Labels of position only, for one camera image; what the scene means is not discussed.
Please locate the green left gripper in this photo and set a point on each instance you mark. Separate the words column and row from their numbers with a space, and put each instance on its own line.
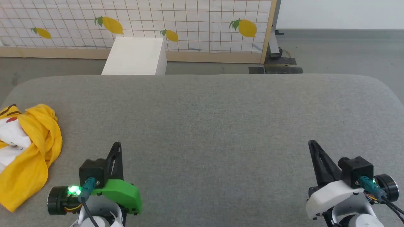
column 124, row 194

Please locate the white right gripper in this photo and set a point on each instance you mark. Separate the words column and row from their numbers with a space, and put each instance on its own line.
column 331, row 195

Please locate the yellow garment with white print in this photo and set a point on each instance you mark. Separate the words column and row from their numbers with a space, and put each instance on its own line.
column 34, row 151

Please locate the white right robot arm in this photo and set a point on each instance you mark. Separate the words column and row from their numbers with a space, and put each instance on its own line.
column 356, row 214

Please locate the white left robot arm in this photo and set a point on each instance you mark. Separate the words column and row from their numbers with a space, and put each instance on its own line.
column 101, row 214

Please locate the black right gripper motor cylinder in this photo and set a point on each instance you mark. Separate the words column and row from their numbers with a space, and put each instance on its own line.
column 389, row 187

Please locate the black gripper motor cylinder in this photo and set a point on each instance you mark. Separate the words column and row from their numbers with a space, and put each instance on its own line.
column 56, row 200
column 389, row 187

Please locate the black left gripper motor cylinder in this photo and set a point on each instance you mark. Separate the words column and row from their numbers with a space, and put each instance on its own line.
column 56, row 200

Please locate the long black floor tape patch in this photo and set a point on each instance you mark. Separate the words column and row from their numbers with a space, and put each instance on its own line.
column 280, row 61
column 284, row 70

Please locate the white rectangular box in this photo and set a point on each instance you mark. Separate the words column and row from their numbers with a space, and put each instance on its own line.
column 134, row 56

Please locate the small black floor tape patch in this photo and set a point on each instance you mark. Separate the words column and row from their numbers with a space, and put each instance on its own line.
column 256, row 70

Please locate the grey metal stand with caster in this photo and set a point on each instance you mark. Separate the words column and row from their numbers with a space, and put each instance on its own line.
column 274, row 47

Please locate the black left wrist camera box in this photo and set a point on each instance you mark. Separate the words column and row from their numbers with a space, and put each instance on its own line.
column 92, row 170

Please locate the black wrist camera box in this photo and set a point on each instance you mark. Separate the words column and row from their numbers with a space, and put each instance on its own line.
column 355, row 170
column 92, row 170

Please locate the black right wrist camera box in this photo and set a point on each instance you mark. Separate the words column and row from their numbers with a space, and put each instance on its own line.
column 355, row 170

